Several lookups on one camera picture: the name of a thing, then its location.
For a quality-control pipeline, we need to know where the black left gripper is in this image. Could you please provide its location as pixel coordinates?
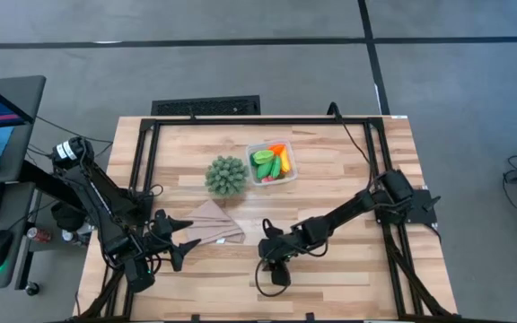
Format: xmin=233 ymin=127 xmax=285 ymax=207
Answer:
xmin=144 ymin=209 xmax=203 ymax=273

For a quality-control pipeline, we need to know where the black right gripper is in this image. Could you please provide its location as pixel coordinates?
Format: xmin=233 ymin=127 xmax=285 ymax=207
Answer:
xmin=258 ymin=223 xmax=313 ymax=287

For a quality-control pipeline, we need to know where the clear plastic tupperware container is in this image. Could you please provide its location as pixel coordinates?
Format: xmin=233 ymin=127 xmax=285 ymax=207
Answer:
xmin=245 ymin=139 xmax=299 ymax=188

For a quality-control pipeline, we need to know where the folded beige cloth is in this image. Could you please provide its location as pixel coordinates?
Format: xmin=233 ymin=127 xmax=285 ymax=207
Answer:
xmin=181 ymin=199 xmax=246 ymax=246

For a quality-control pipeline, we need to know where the potted green succulent plant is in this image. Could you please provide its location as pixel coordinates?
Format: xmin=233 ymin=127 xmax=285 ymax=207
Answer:
xmin=204 ymin=155 xmax=250 ymax=198

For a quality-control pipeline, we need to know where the black bag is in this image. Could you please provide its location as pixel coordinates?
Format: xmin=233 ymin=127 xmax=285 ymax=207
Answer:
xmin=50 ymin=201 xmax=90 ymax=233

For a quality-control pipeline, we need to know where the black floor grille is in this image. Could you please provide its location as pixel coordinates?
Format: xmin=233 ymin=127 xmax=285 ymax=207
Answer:
xmin=150 ymin=94 xmax=262 ymax=117

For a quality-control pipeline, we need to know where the red drink can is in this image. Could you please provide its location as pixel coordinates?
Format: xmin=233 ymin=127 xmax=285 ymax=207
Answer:
xmin=25 ymin=226 xmax=53 ymax=244

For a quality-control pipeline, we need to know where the grey computer desk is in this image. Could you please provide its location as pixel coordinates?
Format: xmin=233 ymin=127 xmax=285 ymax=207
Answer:
xmin=0 ymin=74 xmax=48 ymax=292

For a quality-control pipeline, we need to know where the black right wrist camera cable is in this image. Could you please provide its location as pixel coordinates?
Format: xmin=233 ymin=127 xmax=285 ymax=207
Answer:
xmin=254 ymin=217 xmax=331 ymax=298

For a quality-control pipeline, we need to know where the black metal rig frame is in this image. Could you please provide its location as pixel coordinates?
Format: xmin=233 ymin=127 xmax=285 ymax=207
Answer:
xmin=73 ymin=115 xmax=460 ymax=323

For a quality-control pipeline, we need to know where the black power cable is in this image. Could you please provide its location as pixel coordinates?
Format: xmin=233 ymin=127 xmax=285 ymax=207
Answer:
xmin=329 ymin=101 xmax=376 ymax=180

